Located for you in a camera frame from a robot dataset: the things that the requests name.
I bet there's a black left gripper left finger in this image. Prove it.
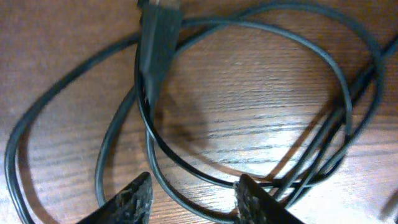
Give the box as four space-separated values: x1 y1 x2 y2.
77 172 153 224

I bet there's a black blue-tipped USB cable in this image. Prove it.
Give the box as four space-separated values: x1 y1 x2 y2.
3 0 398 224

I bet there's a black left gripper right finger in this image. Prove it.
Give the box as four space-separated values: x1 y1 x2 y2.
234 174 303 224

